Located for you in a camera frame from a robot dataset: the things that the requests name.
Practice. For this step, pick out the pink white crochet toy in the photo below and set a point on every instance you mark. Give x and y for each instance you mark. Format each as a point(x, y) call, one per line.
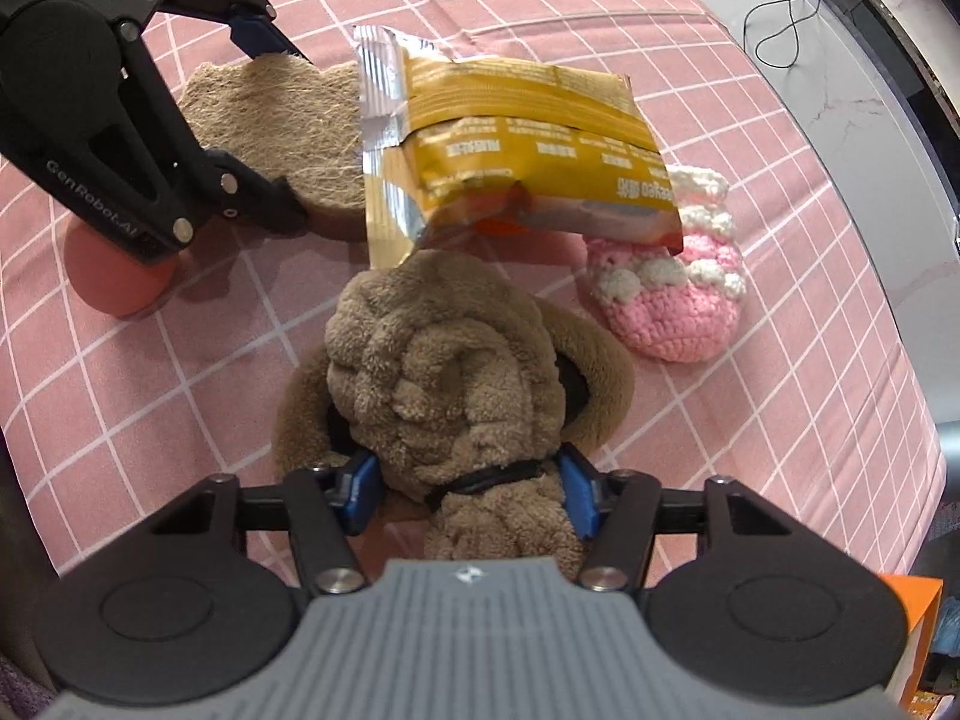
point(677, 308)

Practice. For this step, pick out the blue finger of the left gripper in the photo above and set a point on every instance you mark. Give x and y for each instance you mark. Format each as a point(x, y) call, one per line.
point(240, 193)
point(251, 24)

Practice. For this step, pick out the yellow snack packet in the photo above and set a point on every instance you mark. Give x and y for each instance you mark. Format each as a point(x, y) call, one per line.
point(501, 146)

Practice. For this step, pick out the orange white storage box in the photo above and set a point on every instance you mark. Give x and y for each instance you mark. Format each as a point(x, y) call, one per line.
point(920, 596)

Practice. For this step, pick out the pink foam egg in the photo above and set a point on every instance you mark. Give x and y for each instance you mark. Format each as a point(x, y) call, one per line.
point(109, 280)

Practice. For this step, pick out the brown fuzzy plush toy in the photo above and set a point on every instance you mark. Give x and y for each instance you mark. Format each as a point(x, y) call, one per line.
point(464, 387)

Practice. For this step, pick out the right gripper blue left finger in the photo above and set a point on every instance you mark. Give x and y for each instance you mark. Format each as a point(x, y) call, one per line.
point(326, 507)

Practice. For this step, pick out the white tv console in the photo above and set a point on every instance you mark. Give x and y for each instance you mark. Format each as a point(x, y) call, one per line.
point(881, 167)

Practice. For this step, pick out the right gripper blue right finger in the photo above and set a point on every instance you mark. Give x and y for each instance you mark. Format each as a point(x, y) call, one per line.
point(614, 514)

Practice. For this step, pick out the brown toast plush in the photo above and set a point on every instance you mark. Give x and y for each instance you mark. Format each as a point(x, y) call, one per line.
point(293, 122)

